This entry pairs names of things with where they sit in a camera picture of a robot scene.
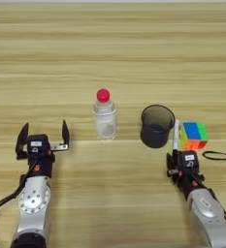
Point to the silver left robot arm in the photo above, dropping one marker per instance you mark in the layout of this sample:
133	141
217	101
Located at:
33	200

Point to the white marker with black cap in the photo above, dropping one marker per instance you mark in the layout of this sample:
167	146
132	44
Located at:
176	134

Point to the black mesh pen cup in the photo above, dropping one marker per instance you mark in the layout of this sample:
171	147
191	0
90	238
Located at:
156	135

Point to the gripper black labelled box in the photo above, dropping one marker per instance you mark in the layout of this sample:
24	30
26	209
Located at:
188	160
37	142

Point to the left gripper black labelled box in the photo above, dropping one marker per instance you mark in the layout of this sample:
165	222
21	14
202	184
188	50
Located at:
37	142

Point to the colourful Rubik's cube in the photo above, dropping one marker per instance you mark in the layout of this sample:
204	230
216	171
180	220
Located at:
193	130

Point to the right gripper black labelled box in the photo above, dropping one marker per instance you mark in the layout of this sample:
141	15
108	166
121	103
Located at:
188	160

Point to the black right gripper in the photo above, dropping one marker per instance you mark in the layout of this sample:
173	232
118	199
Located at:
187	180

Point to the clear bottle with red cap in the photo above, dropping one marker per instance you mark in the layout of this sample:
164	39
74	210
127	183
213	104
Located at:
104	119

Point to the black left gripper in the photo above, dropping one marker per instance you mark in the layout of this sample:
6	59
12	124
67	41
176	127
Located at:
41	168

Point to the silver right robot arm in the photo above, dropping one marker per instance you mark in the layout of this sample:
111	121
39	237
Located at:
208	210

